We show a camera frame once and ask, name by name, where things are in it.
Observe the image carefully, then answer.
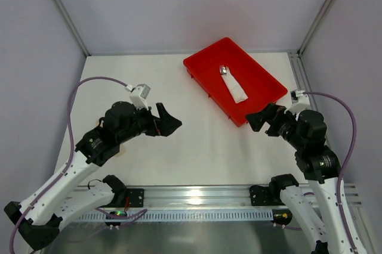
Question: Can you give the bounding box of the right side aluminium rail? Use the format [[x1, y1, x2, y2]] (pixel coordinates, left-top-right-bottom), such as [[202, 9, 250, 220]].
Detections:
[[288, 51, 337, 159]]

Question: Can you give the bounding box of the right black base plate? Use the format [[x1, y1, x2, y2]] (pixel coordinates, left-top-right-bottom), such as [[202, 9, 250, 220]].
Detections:
[[249, 185, 278, 206]]

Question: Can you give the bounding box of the silver fork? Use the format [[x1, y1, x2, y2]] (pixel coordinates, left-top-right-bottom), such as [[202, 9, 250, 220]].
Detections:
[[219, 65, 228, 76]]

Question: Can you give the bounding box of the right aluminium frame post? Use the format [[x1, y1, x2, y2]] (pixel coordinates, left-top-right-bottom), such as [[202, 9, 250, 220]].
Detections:
[[298, 0, 336, 57]]

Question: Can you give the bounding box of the white paper napkin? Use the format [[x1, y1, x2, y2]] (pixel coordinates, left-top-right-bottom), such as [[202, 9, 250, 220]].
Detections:
[[221, 67, 248, 104]]

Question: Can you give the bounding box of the aluminium frame post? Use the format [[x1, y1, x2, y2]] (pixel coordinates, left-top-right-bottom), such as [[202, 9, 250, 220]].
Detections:
[[298, 0, 336, 57], [52, 0, 91, 57]]

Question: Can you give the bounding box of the slotted white cable duct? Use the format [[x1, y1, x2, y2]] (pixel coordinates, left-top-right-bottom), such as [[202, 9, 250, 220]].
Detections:
[[76, 208, 273, 222]]

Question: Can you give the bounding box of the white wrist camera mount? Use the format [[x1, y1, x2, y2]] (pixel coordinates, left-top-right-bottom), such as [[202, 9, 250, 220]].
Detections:
[[285, 89, 310, 114]]

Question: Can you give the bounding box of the aluminium rail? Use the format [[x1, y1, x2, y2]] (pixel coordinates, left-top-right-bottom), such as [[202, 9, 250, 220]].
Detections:
[[288, 51, 337, 159], [68, 184, 363, 210]]

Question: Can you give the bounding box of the aluminium front rail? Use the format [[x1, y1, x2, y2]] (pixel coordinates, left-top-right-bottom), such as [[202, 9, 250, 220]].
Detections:
[[68, 184, 363, 210]]

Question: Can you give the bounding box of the left aluminium frame post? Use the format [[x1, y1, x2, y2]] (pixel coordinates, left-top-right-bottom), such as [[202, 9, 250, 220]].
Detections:
[[52, 0, 91, 57]]

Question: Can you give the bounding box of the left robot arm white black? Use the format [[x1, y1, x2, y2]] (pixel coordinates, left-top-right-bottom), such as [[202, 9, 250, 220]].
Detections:
[[4, 101, 182, 251]]

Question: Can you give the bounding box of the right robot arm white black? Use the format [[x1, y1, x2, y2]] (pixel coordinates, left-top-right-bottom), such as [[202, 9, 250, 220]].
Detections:
[[246, 103, 367, 253]]

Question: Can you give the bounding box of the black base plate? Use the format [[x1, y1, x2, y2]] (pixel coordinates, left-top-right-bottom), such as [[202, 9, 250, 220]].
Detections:
[[111, 188, 144, 209], [249, 185, 278, 206]]

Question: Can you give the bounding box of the wooden utensil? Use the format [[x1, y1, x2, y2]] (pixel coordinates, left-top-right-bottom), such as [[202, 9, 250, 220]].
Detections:
[[96, 117, 125, 158]]

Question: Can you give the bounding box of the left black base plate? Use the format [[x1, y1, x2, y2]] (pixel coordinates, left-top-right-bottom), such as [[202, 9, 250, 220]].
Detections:
[[111, 188, 144, 209]]

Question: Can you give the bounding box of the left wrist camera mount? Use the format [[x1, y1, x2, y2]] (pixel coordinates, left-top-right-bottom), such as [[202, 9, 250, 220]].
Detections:
[[125, 84, 151, 110]]

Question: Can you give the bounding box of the red plastic tray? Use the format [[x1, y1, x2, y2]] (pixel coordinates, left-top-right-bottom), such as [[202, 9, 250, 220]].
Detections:
[[183, 38, 287, 127]]

